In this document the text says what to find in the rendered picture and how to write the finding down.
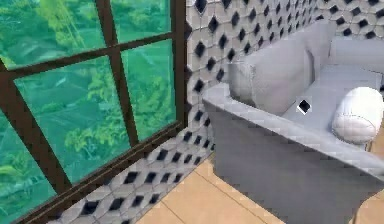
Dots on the grey square cushion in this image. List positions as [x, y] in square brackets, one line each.
[266, 83]

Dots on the grey sofa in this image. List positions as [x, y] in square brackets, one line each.
[273, 166]

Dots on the brown framed window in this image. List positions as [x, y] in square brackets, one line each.
[83, 100]

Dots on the small black white phone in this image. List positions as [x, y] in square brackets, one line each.
[304, 106]

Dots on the white bolster pillow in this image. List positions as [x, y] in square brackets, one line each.
[358, 115]

